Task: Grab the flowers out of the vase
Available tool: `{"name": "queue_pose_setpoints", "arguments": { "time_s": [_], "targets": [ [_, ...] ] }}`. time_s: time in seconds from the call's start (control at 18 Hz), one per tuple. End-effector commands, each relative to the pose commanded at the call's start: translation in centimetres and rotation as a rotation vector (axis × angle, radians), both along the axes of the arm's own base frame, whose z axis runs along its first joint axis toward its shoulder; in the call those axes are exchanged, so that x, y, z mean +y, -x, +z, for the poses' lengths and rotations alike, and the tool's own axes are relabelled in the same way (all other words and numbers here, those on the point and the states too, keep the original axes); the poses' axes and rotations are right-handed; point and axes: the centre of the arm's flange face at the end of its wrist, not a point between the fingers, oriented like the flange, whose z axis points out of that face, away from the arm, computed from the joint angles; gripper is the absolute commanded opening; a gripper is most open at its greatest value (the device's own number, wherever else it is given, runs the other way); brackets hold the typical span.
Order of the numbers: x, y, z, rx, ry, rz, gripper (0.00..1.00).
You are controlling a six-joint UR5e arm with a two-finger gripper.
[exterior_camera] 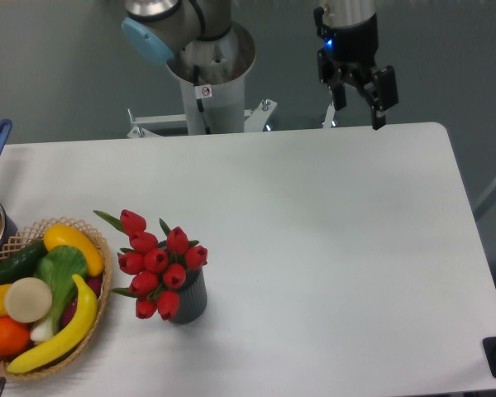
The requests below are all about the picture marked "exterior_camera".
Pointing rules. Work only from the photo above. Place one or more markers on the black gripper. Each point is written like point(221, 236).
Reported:
point(350, 41)

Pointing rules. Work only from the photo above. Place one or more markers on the red tulip bouquet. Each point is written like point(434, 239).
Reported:
point(147, 257)

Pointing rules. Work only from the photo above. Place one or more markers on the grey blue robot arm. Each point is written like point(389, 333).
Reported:
point(159, 30)

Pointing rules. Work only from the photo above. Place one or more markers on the dark grey ribbed vase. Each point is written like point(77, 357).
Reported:
point(183, 294)

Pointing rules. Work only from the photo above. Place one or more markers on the purple red vegetable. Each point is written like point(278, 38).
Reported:
point(95, 284)

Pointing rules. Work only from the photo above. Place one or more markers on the yellow squash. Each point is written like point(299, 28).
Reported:
point(65, 235)

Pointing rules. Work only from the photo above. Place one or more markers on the green bok choy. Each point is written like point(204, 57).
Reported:
point(56, 269)

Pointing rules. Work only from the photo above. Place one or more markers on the yellow banana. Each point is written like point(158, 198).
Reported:
point(66, 339)

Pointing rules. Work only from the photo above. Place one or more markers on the woven wicker basket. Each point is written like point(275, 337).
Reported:
point(33, 234)

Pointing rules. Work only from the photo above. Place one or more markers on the green cucumber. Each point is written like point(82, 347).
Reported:
point(22, 263)

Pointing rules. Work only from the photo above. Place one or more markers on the beige round disc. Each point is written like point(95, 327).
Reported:
point(28, 300)

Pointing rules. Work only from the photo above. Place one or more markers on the orange fruit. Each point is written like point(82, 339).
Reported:
point(14, 337)

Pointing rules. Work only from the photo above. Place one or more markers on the white metal base frame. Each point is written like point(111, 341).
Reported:
point(161, 122)

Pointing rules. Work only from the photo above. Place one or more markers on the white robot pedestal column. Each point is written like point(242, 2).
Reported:
point(211, 77)

